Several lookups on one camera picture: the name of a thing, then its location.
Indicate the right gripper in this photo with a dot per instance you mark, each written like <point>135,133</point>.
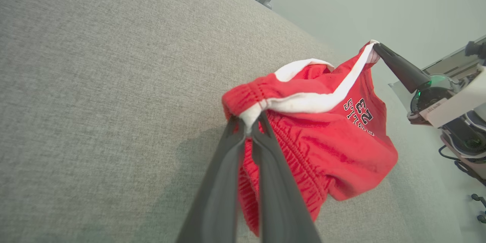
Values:
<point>433,100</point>

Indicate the grey baseboard strip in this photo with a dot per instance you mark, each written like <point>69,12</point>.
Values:
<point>455,62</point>

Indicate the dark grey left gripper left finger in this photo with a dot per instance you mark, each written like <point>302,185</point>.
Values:
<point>216,205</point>

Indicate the grey fabric sofa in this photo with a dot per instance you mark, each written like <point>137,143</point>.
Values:
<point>114,102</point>

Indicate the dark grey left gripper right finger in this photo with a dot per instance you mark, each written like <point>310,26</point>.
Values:
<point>281,205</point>

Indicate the red shorts with white trim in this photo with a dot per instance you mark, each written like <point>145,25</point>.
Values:
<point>334,152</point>

